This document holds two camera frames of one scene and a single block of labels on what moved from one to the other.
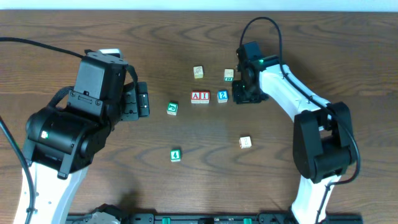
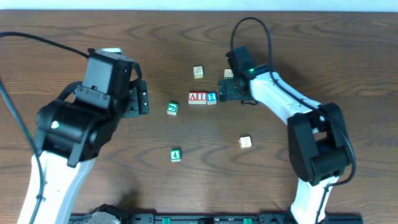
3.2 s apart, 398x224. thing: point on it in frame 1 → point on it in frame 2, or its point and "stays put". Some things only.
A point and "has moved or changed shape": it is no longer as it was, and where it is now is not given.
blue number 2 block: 222,96 has moved or changed shape
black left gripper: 142,99 stays put
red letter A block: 195,97 has moved or changed shape
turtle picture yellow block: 198,71 stays put
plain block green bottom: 229,74 stays put
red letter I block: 204,97 stays put
